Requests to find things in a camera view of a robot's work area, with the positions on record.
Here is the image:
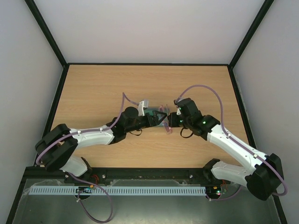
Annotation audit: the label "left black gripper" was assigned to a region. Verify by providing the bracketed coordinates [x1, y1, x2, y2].
[126, 110, 167, 133]

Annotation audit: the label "pink sunglasses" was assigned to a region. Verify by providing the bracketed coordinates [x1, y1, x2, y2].
[158, 105, 173, 135]

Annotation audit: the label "blue-grey glasses case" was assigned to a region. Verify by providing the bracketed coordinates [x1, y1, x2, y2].
[144, 106, 168, 127]

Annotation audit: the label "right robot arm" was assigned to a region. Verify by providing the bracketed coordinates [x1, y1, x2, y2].
[168, 98, 284, 201]

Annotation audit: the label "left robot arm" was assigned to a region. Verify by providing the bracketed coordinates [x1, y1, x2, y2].
[35, 107, 167, 182]

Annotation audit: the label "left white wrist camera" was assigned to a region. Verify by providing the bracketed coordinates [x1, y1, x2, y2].
[137, 99, 149, 117]

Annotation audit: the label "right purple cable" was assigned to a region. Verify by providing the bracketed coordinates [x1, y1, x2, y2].
[173, 84, 288, 203]

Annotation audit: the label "purple cable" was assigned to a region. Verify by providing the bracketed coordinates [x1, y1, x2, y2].
[35, 91, 141, 222]
[173, 84, 288, 203]

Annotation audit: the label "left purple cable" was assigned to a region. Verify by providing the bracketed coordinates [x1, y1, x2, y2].
[35, 91, 141, 222]

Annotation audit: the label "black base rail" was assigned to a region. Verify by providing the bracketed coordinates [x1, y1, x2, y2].
[21, 166, 231, 186]

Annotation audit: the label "light blue slotted cable duct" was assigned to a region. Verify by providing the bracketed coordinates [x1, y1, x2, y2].
[28, 186, 206, 196]

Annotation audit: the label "black aluminium frame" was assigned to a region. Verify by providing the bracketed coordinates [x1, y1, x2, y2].
[4, 0, 288, 224]

